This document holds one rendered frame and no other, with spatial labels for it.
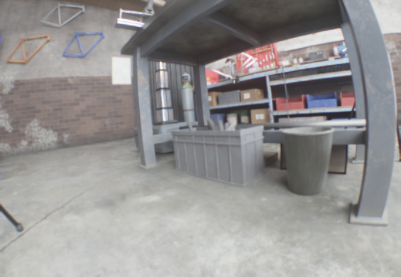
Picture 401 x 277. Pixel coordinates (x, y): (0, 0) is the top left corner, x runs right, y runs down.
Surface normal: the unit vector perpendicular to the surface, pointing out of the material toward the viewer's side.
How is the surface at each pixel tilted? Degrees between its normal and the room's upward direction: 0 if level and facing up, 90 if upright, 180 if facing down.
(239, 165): 90
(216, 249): 0
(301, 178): 96
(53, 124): 90
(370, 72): 90
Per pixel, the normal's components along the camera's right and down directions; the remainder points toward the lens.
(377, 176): -0.73, 0.11
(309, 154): -0.53, 0.20
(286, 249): -0.09, -0.99
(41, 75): 0.68, -0.03
